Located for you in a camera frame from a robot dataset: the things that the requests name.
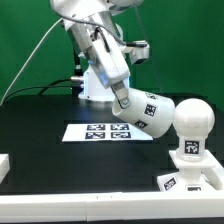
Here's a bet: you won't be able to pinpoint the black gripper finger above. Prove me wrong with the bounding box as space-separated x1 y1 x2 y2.
111 81 131 109

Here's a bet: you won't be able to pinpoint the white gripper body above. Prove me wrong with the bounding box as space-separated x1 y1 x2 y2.
87 36 130 88

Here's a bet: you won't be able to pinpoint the white lamp shade cone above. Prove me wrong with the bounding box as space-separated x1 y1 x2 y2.
112 88 175 138

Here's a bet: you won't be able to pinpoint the white lamp bulb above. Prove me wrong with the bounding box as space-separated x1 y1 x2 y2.
173 98 215 162

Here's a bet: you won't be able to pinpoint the white lamp base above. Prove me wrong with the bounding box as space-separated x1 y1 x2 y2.
157 150 215 192

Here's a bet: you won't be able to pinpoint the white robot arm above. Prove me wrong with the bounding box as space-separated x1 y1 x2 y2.
50 0 149 109

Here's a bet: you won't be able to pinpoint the white marker tag sheet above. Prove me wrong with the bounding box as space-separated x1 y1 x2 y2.
62 123 152 142

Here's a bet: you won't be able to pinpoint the white left fence block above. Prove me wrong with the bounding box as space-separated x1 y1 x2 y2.
0 154 10 183

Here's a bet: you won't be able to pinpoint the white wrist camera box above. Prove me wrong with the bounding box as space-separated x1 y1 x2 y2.
129 41 150 64

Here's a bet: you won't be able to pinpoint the black cables at robot base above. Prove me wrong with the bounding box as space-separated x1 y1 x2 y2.
6 78 84 99

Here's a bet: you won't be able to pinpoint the grey camera cable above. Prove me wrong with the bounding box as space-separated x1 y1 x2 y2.
0 17 64 107

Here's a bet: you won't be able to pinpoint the white front fence rail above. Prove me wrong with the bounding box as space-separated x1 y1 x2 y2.
0 191 224 223

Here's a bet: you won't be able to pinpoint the white fence rail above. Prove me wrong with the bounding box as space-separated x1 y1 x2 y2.
203 150 224 190
0 191 224 223

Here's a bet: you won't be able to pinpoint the white right fence rail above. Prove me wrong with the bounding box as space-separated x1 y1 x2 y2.
203 150 224 190

